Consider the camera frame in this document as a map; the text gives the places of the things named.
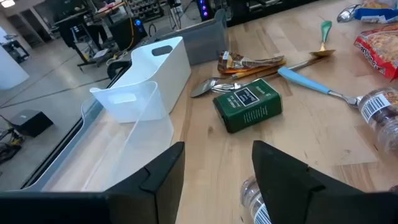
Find black box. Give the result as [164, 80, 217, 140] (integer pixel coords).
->
[9, 109, 54, 138]

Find black desk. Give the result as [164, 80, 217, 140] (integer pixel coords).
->
[54, 9, 109, 68]

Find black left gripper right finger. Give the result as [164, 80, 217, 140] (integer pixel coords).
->
[252, 140, 363, 224]

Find white plastic bin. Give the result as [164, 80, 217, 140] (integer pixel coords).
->
[89, 36, 192, 124]

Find grey plastic bin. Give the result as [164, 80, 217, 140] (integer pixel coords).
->
[146, 8, 229, 66]

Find black equipment cart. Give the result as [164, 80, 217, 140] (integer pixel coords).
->
[1, 40, 30, 65]

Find large silver spoon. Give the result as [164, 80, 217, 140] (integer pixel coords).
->
[190, 57, 326, 98]

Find black chair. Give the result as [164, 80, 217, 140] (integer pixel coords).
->
[107, 60, 131, 80]

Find small glass spice jar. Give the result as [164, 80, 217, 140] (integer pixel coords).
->
[357, 86, 398, 156]

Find yellow lid brown jar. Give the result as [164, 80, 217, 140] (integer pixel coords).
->
[241, 175, 271, 224]

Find black machine blue light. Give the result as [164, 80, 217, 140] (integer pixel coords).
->
[108, 17, 149, 52]

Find brown snack packet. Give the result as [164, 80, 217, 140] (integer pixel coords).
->
[217, 51, 285, 74]

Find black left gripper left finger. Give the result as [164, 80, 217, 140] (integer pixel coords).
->
[105, 141, 186, 224]

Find red ramen packet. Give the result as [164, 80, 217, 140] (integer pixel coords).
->
[353, 24, 398, 80]

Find plain silver spoon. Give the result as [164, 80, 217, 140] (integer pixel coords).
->
[336, 4, 363, 23]

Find green pepper tin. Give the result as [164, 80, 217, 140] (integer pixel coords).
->
[213, 78, 283, 134]

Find black cabinet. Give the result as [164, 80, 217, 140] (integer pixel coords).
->
[226, 0, 312, 27]

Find clear plastic bin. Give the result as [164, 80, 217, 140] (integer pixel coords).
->
[18, 81, 175, 192]

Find computer tower purple lights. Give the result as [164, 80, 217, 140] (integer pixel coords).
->
[195, 0, 215, 22]

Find tangled black cables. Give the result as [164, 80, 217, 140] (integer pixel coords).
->
[0, 127, 24, 164]

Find light blue handled spoon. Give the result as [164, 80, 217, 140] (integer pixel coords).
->
[277, 66, 363, 108]

